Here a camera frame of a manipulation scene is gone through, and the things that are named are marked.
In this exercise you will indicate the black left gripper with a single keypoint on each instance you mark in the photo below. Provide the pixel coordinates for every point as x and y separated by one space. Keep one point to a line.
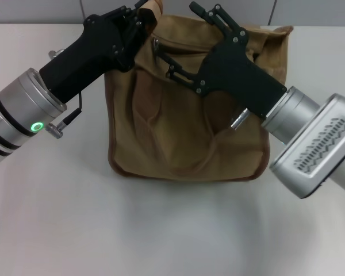
97 51

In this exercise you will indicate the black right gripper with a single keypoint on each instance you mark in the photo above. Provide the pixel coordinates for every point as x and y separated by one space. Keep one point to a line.
235 74

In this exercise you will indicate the silver metal zipper pull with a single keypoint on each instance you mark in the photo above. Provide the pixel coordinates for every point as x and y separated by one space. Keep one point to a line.
155 43

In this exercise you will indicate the khaki canvas food bag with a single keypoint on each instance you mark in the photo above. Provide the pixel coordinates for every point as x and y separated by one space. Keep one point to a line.
175 129

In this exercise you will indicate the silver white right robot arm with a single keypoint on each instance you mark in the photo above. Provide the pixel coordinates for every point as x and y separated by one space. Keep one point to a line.
293 112

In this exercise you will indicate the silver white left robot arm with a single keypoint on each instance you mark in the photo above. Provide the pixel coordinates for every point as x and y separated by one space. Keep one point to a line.
14 115

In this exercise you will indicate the silver metal plug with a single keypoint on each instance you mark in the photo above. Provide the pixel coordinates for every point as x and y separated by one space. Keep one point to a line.
56 53

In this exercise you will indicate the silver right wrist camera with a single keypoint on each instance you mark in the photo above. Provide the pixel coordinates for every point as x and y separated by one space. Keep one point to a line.
319 149

